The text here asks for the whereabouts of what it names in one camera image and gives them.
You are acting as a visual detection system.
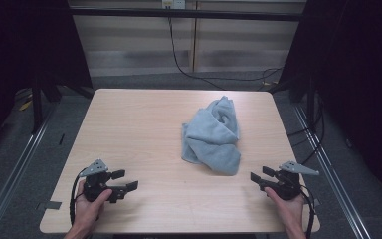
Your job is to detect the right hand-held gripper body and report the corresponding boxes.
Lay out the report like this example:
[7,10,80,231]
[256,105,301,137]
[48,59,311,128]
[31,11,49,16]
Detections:
[272,160,320,201]

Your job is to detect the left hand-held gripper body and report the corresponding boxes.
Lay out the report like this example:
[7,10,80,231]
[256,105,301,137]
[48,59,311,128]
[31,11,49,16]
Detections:
[79,158,127,204]

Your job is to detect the light blue towel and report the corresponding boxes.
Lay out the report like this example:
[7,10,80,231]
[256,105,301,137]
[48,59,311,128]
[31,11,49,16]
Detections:
[180,96,242,176]

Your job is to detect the person's right hand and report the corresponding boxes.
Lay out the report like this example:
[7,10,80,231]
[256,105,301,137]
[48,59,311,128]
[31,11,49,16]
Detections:
[264,186,307,231]

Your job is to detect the person's left hand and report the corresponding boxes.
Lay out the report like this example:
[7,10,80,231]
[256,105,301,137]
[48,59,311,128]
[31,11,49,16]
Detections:
[73,180,113,230]

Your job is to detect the grey tape strip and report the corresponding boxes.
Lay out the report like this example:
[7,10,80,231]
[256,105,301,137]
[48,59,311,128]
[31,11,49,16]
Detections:
[35,200,63,211]

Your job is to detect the black metal stand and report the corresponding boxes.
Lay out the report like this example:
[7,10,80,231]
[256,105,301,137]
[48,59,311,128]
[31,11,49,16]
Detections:
[30,77,45,134]

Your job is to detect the yellow object on floor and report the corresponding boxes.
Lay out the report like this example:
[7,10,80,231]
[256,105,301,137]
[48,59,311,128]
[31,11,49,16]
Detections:
[18,100,34,112]

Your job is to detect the black curtain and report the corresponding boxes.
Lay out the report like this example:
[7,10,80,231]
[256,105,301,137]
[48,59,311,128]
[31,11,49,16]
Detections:
[277,0,382,208]
[0,0,94,163]

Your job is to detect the left hand-held gripper cable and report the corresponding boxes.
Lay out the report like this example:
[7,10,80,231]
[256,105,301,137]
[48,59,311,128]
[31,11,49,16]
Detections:
[69,167,89,227]

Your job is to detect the hand-held gripper cable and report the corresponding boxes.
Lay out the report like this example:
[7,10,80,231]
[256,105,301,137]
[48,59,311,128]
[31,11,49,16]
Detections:
[298,184,316,239]
[69,167,89,227]

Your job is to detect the right hand-held gripper cable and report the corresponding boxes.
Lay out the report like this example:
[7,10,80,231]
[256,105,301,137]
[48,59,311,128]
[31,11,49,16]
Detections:
[298,184,316,239]

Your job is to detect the metal floor rail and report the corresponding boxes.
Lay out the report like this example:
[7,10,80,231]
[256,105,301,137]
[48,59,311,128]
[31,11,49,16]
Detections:
[0,105,58,239]
[292,104,375,239]

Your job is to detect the black floor cables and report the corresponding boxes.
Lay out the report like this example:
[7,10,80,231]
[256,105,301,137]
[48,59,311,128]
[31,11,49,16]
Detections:
[286,94,326,167]

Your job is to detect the black wall cable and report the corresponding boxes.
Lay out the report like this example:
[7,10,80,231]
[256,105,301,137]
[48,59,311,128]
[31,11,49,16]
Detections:
[167,16,285,92]

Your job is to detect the black horizontal frame bar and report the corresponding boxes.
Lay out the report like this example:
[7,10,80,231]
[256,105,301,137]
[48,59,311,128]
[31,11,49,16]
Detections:
[69,7,305,23]

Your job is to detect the white wall outlet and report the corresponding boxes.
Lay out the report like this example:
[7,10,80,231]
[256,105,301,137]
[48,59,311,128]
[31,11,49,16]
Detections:
[161,0,187,10]

